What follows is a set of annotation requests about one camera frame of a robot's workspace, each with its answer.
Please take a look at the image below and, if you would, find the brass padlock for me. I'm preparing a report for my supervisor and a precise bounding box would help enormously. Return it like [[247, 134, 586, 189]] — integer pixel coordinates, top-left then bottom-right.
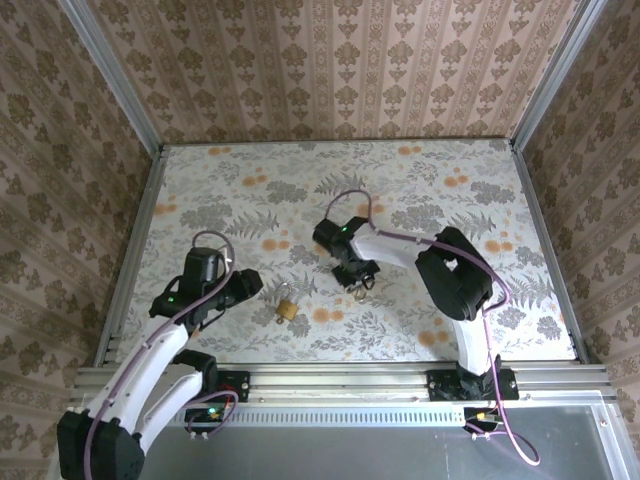
[[273, 281, 302, 322]]

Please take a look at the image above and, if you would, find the left small circuit board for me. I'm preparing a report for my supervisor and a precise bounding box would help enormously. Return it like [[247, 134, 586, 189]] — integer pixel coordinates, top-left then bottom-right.
[[184, 407, 227, 442]]

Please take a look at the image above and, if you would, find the small circuit board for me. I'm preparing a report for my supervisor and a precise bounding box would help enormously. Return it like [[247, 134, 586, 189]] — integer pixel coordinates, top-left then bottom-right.
[[184, 407, 227, 442], [462, 407, 505, 442]]

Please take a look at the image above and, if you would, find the right small circuit board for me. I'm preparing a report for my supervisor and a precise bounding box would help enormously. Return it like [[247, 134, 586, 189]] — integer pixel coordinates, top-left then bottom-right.
[[462, 407, 505, 442]]

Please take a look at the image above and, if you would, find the grey metal panel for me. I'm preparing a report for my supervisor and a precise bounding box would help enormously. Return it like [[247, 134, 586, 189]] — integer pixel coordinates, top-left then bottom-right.
[[139, 424, 617, 480]]

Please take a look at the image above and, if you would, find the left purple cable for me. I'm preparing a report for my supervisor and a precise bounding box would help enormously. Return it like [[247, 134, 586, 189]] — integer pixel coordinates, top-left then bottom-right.
[[84, 230, 236, 480]]

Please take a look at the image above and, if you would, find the left aluminium side rail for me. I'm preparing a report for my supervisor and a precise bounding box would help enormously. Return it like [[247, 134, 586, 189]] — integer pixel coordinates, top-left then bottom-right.
[[94, 143, 167, 367]]

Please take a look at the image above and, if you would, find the aluminium side rail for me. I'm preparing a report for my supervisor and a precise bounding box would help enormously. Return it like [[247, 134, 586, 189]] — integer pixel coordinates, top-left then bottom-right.
[[94, 143, 167, 367], [509, 142, 590, 365]]

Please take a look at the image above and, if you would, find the aluminium front rail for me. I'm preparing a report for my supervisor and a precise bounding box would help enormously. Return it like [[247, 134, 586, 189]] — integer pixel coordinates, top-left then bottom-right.
[[69, 363, 614, 404]]

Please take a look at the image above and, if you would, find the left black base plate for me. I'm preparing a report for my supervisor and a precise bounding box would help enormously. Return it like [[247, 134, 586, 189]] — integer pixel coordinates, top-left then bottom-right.
[[160, 370, 251, 404]]

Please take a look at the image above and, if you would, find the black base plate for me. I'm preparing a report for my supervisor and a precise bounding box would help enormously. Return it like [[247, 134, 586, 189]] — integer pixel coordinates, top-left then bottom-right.
[[160, 370, 251, 404], [427, 369, 521, 403]]

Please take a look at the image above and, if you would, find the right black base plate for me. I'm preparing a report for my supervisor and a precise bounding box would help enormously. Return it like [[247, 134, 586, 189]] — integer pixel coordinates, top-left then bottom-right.
[[427, 369, 521, 403]]

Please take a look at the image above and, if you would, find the grey slotted cable duct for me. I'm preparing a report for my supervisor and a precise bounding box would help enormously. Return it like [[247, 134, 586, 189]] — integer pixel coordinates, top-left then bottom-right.
[[139, 403, 469, 426]]

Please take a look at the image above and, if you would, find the right aluminium side rail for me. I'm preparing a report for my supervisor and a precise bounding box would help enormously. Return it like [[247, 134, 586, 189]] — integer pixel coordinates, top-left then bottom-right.
[[509, 142, 590, 365]]

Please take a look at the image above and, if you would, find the left aluminium corner post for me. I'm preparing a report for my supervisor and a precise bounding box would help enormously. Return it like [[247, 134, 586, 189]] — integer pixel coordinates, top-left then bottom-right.
[[55, 0, 166, 154]]

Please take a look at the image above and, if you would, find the aluminium corner post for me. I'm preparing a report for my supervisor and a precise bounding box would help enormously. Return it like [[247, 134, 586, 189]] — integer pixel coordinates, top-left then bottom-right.
[[509, 0, 609, 151], [55, 0, 166, 154]]

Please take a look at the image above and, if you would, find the right aluminium corner post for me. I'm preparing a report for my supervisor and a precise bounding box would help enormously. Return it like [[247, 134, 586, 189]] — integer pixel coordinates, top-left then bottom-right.
[[509, 0, 609, 151]]

